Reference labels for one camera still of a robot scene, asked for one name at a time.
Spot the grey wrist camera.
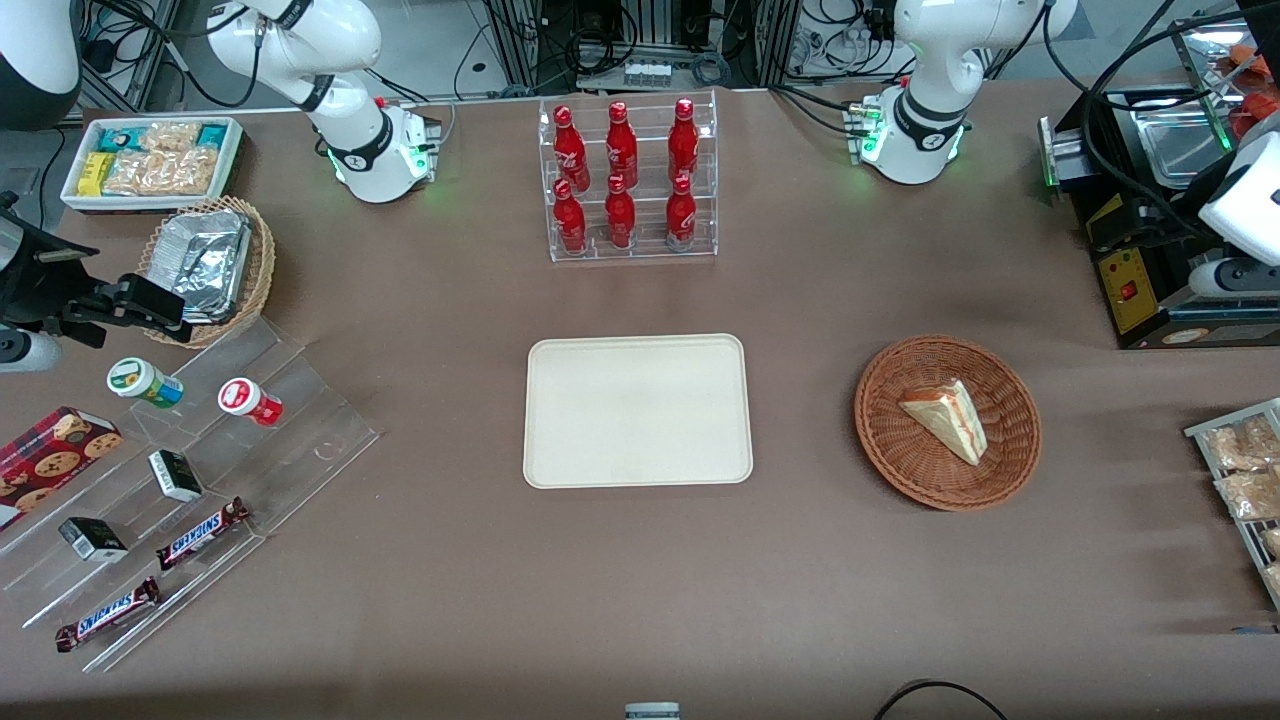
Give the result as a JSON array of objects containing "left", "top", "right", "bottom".
[
  {"left": 0, "top": 330, "right": 64, "bottom": 374},
  {"left": 1189, "top": 257, "right": 1280, "bottom": 300}
]

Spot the red cola bottle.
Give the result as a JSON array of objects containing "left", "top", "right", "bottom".
[
  {"left": 668, "top": 98, "right": 699, "bottom": 183},
  {"left": 666, "top": 175, "right": 697, "bottom": 248},
  {"left": 553, "top": 105, "right": 591, "bottom": 193},
  {"left": 605, "top": 101, "right": 639, "bottom": 189},
  {"left": 553, "top": 180, "right": 589, "bottom": 253},
  {"left": 605, "top": 175, "right": 637, "bottom": 249}
]

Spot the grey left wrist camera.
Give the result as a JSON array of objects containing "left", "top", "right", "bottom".
[{"left": 1189, "top": 257, "right": 1280, "bottom": 300}]

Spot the round brown wicker basket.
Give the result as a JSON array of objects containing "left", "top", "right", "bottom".
[{"left": 854, "top": 334, "right": 1043, "bottom": 513}]

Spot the red cookie box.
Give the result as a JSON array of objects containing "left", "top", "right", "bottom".
[{"left": 0, "top": 406, "right": 124, "bottom": 531}]

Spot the red lidded snack cup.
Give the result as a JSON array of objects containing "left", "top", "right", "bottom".
[{"left": 218, "top": 378, "right": 284, "bottom": 427}]

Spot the white snack bin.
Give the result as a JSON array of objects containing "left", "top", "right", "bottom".
[{"left": 60, "top": 116, "right": 246, "bottom": 214}]

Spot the black food warmer machine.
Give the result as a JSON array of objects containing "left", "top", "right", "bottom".
[{"left": 1038, "top": 18, "right": 1280, "bottom": 351}]

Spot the clear acrylic bottle rack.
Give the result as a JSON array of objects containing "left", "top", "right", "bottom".
[{"left": 538, "top": 89, "right": 719, "bottom": 263}]

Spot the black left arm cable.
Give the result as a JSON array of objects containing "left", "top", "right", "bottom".
[{"left": 1040, "top": 0, "right": 1280, "bottom": 246}]

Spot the triangular sandwich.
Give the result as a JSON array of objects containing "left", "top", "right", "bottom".
[{"left": 898, "top": 378, "right": 989, "bottom": 467}]

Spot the green lidded snack cup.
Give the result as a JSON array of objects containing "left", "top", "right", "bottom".
[{"left": 107, "top": 357, "right": 185, "bottom": 409}]

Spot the brown snickers bar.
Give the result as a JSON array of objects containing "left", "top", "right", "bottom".
[
  {"left": 55, "top": 577, "right": 162, "bottom": 653},
  {"left": 155, "top": 497, "right": 251, "bottom": 571}
]

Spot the grey wire rack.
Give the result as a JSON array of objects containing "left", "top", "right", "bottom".
[{"left": 1185, "top": 398, "right": 1280, "bottom": 611}]

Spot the clear rice cracker bag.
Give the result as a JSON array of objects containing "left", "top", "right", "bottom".
[{"left": 104, "top": 121, "right": 218, "bottom": 197}]

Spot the oval light wicker basket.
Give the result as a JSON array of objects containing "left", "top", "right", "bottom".
[{"left": 138, "top": 196, "right": 276, "bottom": 349}]

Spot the clear acrylic stepped stand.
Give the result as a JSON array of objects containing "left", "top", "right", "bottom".
[{"left": 0, "top": 318, "right": 381, "bottom": 673}]

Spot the black floor cable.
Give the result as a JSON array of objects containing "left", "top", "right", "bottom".
[{"left": 874, "top": 680, "right": 1007, "bottom": 720}]

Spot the steel warmer pan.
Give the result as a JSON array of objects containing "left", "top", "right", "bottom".
[{"left": 1128, "top": 95, "right": 1236, "bottom": 189}]

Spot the silver foil container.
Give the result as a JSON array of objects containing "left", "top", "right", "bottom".
[{"left": 150, "top": 208, "right": 253, "bottom": 324}]

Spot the small black box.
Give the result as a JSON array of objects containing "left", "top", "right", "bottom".
[
  {"left": 58, "top": 517, "right": 129, "bottom": 563},
  {"left": 148, "top": 450, "right": 204, "bottom": 503}
]

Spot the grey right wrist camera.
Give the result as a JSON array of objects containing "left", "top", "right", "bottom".
[{"left": 0, "top": 330, "right": 64, "bottom": 374}]

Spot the cream rectangular tray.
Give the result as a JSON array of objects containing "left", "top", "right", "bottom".
[{"left": 523, "top": 333, "right": 754, "bottom": 490}]

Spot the clear bag of snacks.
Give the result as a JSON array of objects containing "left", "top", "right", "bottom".
[
  {"left": 1204, "top": 416, "right": 1280, "bottom": 472},
  {"left": 1214, "top": 470, "right": 1280, "bottom": 522}
]

